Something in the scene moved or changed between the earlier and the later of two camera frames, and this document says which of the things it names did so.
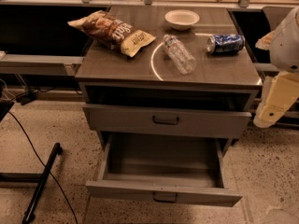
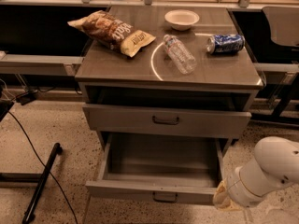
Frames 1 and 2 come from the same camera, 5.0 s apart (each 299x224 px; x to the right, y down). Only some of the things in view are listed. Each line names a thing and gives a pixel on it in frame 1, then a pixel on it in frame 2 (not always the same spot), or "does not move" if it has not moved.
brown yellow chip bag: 114,33 does not move
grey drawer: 163,168 does not move
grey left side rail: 39,64 does not move
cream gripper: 286,49 -> 237,187
